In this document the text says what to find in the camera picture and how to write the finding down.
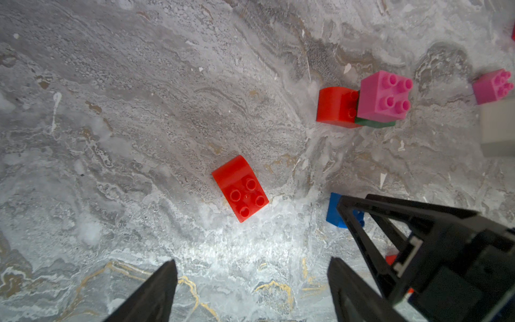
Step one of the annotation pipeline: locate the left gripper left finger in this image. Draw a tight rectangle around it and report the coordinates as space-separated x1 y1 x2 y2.
105 260 178 322

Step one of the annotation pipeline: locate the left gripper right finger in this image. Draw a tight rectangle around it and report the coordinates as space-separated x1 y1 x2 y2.
327 257 396 321

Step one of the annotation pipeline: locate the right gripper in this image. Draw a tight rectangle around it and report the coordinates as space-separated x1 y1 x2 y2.
337 195 514 321

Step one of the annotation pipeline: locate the blue lego brick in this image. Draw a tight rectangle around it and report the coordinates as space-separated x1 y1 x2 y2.
325 192 366 230

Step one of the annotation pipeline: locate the green lego brick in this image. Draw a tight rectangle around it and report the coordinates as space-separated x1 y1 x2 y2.
355 117 396 129

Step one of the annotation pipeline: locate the pink lego brick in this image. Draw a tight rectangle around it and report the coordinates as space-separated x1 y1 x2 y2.
357 71 414 123
472 69 514 105

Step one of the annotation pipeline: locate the small red curved brick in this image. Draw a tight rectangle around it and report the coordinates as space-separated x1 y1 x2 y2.
316 87 360 128

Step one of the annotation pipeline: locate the long red lego brick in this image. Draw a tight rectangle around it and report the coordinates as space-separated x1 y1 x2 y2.
384 253 415 295

